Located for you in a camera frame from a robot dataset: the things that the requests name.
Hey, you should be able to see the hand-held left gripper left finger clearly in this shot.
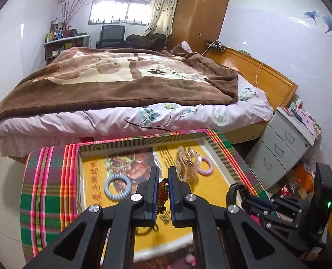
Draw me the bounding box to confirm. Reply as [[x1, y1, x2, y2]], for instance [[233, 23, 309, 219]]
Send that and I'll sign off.
[[23, 166, 159, 269]]

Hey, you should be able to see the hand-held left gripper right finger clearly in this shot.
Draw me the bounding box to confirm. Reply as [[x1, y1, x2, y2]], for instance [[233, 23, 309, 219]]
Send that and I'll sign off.
[[168, 166, 309, 269]]

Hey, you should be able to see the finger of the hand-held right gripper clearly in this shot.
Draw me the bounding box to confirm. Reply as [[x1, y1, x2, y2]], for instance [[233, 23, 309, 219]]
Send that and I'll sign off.
[[243, 195, 303, 216], [254, 210, 301, 230]]

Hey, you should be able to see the red bead bracelet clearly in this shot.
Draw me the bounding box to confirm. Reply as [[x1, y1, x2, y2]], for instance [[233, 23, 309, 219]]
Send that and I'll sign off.
[[153, 178, 172, 226]]

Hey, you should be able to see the clear pink hair claw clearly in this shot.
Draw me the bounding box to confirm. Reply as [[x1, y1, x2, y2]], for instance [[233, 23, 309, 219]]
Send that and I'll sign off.
[[176, 146, 203, 182]]

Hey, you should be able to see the blue spiral hair tie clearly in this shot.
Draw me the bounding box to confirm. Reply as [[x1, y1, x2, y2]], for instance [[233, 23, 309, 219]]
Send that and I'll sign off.
[[103, 174, 132, 201]]

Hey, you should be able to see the striped cardboard box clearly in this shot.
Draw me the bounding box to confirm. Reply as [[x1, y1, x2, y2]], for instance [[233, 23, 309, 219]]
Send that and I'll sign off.
[[78, 131, 260, 261]]

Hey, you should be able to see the purple spiral hair tie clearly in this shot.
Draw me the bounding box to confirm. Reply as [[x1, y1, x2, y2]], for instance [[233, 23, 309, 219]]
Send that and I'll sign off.
[[197, 158, 214, 176]]

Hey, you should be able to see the orange cardboard box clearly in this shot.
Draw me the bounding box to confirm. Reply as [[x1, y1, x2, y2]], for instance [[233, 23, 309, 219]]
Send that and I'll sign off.
[[293, 164, 315, 191]]

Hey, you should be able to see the cola bottle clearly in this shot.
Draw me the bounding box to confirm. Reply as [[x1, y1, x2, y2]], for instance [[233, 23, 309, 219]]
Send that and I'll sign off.
[[279, 181, 299, 199]]

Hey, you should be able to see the grey drawer cabinet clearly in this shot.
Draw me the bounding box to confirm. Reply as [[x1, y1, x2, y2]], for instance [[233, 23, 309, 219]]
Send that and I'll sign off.
[[246, 107, 315, 191]]

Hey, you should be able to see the pile of small boxes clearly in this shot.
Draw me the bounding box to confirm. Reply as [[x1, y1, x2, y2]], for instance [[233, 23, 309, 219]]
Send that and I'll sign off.
[[289, 97, 321, 138]]

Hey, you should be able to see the plaid cloth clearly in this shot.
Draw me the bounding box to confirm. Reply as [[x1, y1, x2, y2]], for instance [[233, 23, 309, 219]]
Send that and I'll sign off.
[[20, 129, 263, 269]]

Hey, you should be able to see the wooden bed headboard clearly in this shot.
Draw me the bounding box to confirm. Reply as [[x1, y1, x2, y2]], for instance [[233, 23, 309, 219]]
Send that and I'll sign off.
[[203, 48, 298, 111]]

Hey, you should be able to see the brown blanket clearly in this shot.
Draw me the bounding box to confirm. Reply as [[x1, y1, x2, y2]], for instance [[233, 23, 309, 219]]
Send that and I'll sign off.
[[0, 44, 239, 143]]

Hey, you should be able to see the power strip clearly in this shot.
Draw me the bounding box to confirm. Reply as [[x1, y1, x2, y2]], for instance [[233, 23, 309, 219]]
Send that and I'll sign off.
[[206, 41, 228, 50]]

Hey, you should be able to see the black bag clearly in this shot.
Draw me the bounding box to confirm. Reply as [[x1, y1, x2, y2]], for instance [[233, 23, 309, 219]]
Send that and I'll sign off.
[[125, 33, 166, 49]]

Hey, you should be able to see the black chair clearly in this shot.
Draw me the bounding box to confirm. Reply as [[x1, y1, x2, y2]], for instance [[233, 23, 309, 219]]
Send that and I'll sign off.
[[96, 25, 126, 49]]

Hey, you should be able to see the wooden shelf desk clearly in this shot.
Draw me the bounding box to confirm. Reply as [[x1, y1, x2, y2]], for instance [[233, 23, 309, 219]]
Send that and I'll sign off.
[[43, 34, 91, 66]]

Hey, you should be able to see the wooden wardrobe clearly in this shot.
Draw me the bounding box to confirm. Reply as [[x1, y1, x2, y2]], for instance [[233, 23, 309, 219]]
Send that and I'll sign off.
[[166, 0, 231, 55]]

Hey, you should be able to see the patterned curtain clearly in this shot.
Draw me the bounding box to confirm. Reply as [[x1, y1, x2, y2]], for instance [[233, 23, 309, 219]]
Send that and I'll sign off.
[[145, 0, 181, 38]]

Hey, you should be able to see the window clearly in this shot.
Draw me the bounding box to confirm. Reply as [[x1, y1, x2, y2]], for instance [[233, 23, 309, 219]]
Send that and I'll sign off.
[[88, 0, 152, 26]]

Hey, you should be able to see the group of bottles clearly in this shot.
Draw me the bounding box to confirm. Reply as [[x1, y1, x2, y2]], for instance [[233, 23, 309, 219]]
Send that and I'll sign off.
[[45, 20, 78, 42]]

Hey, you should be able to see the vase of dry branches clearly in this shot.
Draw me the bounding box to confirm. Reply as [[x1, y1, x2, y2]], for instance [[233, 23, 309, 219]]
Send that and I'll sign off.
[[60, 0, 85, 30]]

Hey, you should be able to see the yellow cable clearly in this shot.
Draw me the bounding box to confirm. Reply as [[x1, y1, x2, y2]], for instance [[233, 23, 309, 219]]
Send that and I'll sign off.
[[254, 62, 264, 86]]

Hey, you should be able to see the blue dolphin wall sticker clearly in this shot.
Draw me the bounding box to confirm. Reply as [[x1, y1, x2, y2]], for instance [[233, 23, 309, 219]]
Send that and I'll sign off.
[[303, 11, 332, 75]]

